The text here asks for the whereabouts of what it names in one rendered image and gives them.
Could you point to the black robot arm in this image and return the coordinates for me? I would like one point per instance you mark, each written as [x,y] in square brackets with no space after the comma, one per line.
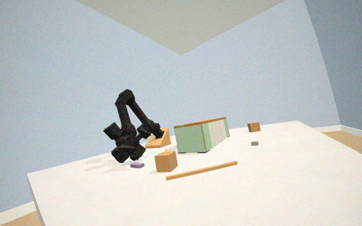
[114,132]

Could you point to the tan wooden stick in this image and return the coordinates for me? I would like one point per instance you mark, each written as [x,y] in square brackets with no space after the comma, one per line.
[184,174]

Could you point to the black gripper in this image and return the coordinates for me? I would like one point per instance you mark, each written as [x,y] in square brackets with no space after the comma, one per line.
[128,144]

